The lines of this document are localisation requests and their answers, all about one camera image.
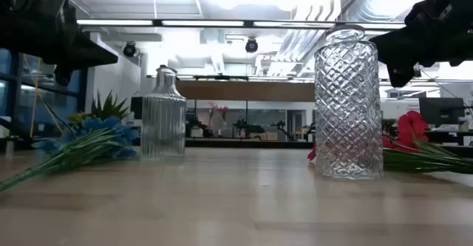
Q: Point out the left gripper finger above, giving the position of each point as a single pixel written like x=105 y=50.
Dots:
x=92 y=54
x=63 y=76

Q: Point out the potted artificial succulent plant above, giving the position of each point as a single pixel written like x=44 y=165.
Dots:
x=109 y=109

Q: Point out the black ceiling spotlight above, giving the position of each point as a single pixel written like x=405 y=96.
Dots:
x=251 y=45
x=129 y=49

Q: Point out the background black robot arm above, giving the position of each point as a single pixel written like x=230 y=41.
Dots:
x=282 y=129

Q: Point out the black computer monitor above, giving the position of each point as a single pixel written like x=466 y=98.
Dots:
x=441 y=111

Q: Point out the long ceiling light strip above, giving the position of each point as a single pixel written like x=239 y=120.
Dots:
x=199 y=23

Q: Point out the silver ceiling air duct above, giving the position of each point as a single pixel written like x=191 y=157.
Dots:
x=364 y=4

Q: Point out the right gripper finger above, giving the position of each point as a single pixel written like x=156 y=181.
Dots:
x=425 y=48
x=401 y=76

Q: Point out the silver metal post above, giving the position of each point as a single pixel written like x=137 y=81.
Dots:
x=10 y=147

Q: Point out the small dark monitor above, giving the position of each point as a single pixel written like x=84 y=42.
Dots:
x=136 y=107

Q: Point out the red artificial flower bunch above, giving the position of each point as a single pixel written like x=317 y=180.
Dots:
x=412 y=128

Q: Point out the blue artificial flower bunch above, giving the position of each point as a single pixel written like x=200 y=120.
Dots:
x=111 y=128

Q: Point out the ribbed clear glass vase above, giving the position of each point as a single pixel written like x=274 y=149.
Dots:
x=162 y=128

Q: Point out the diamond-pattern clear glass vase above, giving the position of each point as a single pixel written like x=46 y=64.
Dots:
x=347 y=109

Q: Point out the black office desk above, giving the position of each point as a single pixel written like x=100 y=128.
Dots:
x=445 y=137

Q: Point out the black table edge rail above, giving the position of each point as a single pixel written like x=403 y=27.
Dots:
x=240 y=143

